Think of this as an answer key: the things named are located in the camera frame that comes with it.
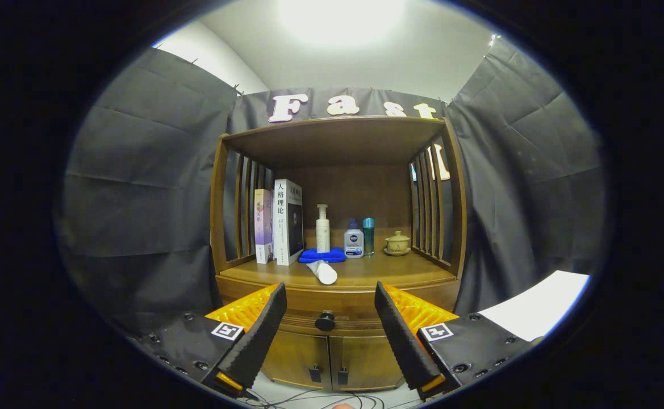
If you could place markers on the black backdrop cloth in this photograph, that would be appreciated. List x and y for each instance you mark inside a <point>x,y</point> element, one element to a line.
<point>138,199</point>

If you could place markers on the wooden cabinet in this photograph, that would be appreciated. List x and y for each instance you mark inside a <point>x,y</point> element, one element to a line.
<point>337,142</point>

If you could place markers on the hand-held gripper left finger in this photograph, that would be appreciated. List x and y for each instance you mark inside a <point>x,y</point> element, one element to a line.
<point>260,338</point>

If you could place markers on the white bottle with blue cap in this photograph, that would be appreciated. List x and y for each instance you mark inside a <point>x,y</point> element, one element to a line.
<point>354,245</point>

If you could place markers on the purple book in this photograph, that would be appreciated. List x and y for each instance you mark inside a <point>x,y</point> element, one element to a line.
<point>263,227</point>

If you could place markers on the wooden cabinet door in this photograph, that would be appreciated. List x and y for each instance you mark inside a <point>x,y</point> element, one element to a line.
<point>366,363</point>
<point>297,358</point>

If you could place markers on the beige lidded teacup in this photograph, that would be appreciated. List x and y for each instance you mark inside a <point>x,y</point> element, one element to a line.
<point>397,244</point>

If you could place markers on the blue folded cloth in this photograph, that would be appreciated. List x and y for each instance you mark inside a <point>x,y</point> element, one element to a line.
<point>332,257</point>

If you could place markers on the white squeeze tube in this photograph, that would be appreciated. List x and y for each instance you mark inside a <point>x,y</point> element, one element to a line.
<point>325,274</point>

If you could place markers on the white book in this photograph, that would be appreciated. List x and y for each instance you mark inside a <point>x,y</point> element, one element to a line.
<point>280,227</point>

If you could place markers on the white pump bottle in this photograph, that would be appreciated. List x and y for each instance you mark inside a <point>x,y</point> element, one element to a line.
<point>323,238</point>

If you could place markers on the teal bottle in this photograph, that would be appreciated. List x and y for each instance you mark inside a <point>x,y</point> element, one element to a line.
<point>368,236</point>

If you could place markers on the wooden countertop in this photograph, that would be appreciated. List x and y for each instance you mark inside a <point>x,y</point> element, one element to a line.
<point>377,272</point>

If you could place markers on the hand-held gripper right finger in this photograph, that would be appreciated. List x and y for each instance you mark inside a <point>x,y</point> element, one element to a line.
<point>403,341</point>

